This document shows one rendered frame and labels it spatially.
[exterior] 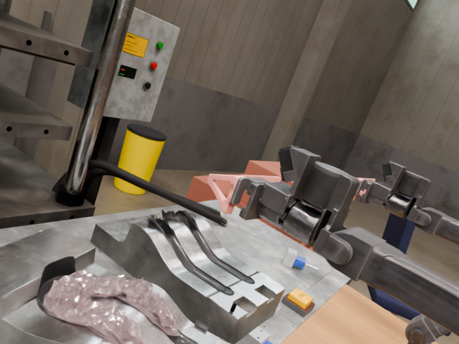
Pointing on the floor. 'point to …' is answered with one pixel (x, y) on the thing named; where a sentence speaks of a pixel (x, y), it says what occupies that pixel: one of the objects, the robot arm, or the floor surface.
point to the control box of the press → (123, 76)
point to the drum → (139, 155)
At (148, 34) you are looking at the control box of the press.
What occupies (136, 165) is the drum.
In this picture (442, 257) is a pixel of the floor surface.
